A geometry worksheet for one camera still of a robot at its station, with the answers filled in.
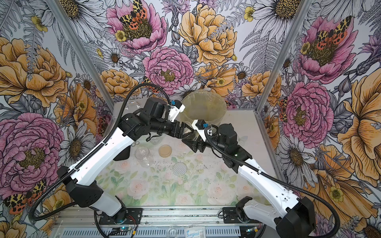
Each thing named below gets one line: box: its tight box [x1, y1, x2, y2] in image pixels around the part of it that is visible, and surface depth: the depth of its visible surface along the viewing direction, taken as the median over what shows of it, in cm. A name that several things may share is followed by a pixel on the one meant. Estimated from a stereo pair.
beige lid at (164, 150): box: [158, 144, 173, 159], surface depth 101 cm
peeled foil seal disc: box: [172, 162, 188, 177], surface depth 91 cm
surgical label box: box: [184, 226, 206, 238], surface depth 71 cm
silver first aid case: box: [114, 97, 149, 123], surface depth 104 cm
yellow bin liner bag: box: [180, 89, 228, 137], surface depth 96 cm
